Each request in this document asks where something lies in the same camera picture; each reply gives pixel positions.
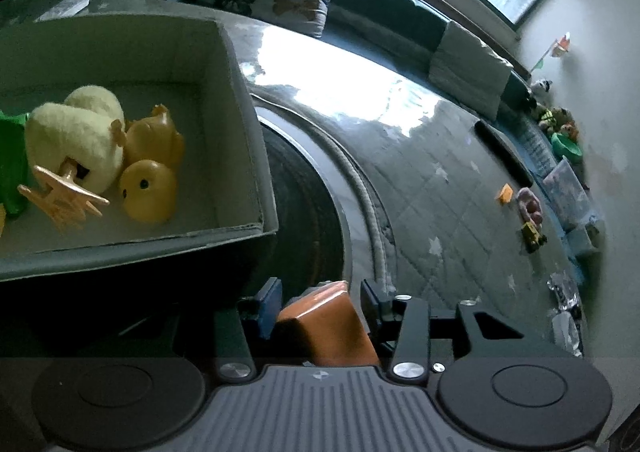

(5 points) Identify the clear plastic bag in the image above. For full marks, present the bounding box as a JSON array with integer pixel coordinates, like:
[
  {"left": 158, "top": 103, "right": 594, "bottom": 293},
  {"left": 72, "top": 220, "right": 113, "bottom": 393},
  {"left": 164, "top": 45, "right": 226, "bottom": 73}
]
[{"left": 547, "top": 272, "right": 586, "bottom": 358}]

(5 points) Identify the pale yellow plush duck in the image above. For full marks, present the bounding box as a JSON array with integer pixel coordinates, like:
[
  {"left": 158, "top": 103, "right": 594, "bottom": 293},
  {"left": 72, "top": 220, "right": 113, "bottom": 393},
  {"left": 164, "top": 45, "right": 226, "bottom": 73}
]
[{"left": 17, "top": 86, "right": 127, "bottom": 233}]

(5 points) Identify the orange rubber duck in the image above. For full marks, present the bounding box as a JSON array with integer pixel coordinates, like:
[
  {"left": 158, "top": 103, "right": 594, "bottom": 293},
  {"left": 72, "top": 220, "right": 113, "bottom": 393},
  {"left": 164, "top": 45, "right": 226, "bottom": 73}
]
[{"left": 122, "top": 104, "right": 185, "bottom": 170}]

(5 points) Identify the green toy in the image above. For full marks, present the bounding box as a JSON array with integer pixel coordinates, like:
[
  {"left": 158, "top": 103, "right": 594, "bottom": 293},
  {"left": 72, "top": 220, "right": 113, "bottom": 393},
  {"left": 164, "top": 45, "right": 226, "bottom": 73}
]
[{"left": 0, "top": 112, "right": 31, "bottom": 217}]

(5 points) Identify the clear plastic storage box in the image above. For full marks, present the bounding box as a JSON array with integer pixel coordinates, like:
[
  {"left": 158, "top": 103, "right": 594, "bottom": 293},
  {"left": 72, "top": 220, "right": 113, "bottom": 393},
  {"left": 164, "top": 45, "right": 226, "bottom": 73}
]
[{"left": 542, "top": 157, "right": 592, "bottom": 227}]

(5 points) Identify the small paper flag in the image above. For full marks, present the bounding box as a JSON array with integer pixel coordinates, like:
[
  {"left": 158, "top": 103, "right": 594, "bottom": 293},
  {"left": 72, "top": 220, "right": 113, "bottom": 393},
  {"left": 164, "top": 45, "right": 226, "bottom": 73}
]
[{"left": 535, "top": 32, "right": 572, "bottom": 70}]

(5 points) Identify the orange rectangular block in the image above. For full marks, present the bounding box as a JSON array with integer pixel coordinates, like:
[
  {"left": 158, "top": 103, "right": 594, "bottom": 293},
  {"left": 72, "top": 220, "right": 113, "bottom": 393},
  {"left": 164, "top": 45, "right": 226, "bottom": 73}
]
[{"left": 276, "top": 281, "right": 381, "bottom": 368}]

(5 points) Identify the small yellow toy car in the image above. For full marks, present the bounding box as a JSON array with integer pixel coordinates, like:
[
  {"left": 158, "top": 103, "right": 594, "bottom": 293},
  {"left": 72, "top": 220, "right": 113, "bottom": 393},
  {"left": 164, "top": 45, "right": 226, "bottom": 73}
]
[{"left": 520, "top": 222, "right": 548, "bottom": 253}]

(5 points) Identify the green sofa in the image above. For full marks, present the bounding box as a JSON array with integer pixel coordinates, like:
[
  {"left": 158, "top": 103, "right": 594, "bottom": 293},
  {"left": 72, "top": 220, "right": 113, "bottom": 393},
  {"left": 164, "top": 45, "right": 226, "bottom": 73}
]
[{"left": 320, "top": 0, "right": 608, "bottom": 257}]

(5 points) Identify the small pink toy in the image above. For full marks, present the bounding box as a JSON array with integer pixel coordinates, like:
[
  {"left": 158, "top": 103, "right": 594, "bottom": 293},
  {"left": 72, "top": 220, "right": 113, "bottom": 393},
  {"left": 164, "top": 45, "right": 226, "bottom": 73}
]
[{"left": 516, "top": 187, "right": 543, "bottom": 225}]

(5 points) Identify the white cushion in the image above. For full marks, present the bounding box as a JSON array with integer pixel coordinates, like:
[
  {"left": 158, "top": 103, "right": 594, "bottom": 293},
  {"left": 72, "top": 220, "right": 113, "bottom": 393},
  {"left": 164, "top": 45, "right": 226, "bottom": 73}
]
[{"left": 429, "top": 22, "right": 513, "bottom": 121}]

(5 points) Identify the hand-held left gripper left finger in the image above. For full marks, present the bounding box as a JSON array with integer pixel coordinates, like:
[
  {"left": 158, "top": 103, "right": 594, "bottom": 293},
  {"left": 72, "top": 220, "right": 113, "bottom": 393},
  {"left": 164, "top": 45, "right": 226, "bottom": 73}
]
[{"left": 215, "top": 277, "right": 284, "bottom": 383}]

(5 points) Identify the pile of stuffed toys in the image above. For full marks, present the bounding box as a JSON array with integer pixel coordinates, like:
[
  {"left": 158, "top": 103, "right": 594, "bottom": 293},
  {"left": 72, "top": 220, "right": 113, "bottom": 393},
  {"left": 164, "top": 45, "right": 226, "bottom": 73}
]
[{"left": 537, "top": 106, "right": 581, "bottom": 140}]

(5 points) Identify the round black hotplate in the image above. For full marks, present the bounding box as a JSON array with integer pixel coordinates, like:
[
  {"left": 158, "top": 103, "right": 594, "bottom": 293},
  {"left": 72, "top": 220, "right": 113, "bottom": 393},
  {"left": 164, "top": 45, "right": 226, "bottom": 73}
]
[{"left": 250, "top": 92, "right": 398, "bottom": 295}]

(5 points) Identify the cardboard box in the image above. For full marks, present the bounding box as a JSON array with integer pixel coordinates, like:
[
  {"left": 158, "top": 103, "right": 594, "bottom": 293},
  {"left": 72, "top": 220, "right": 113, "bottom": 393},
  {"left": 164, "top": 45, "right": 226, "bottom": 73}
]
[{"left": 0, "top": 12, "right": 280, "bottom": 283}]

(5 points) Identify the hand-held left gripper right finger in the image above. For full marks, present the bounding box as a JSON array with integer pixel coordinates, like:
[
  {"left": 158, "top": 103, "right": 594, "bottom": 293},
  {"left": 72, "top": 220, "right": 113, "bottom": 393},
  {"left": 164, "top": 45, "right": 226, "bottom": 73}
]
[{"left": 360, "top": 278, "right": 568, "bottom": 380}]

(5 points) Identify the black remote control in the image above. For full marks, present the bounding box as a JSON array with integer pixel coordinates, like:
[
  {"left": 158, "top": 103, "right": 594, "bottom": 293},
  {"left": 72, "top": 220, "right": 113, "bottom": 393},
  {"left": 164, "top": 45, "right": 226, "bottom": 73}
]
[{"left": 474, "top": 121, "right": 535, "bottom": 189}]

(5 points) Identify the green bowl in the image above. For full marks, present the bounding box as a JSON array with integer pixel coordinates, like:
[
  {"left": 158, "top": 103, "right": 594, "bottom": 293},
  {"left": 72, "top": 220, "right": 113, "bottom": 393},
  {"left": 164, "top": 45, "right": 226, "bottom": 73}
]
[{"left": 550, "top": 132, "right": 585, "bottom": 163}]

